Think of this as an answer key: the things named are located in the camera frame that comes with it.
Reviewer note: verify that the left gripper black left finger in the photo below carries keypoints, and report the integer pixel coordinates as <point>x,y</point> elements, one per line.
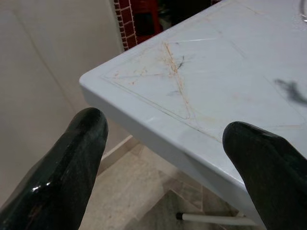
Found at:
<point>60,179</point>

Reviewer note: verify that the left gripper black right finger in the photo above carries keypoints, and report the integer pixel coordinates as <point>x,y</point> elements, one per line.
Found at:
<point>275,182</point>

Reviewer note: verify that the white plastic table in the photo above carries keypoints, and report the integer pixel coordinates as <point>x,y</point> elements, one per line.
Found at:
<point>216,83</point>

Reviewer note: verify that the red tiled door jamb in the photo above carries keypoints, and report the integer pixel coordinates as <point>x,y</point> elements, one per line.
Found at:
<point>124,24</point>

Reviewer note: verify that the red plastic stool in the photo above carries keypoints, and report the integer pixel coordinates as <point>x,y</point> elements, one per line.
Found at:
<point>146,21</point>

